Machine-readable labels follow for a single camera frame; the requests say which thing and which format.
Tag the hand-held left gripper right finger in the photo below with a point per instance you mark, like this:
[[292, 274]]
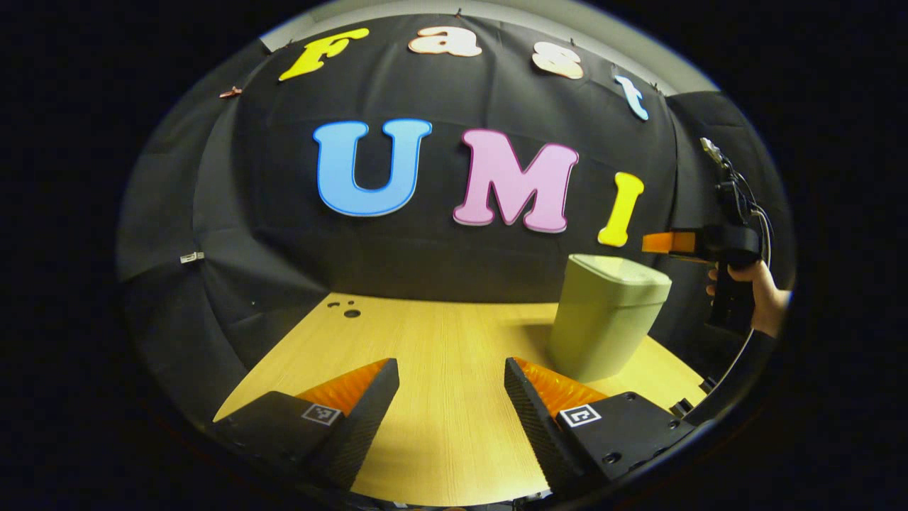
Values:
[[535, 419]]

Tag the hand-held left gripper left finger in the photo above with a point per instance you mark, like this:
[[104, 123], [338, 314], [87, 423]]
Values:
[[369, 419]]

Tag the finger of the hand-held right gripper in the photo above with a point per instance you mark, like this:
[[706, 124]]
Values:
[[670, 243]]

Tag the pale green garbage bin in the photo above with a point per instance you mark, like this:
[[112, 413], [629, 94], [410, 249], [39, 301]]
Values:
[[603, 319]]

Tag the wooden desktop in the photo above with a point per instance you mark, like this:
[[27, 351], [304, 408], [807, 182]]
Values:
[[440, 355]]

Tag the black backdrop cloth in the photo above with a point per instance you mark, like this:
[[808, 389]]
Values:
[[269, 234]]

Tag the silver metal clip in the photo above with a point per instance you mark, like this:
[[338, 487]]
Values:
[[191, 257]]

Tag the copper metal clip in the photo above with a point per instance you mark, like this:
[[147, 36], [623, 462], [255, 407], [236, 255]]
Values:
[[230, 91]]

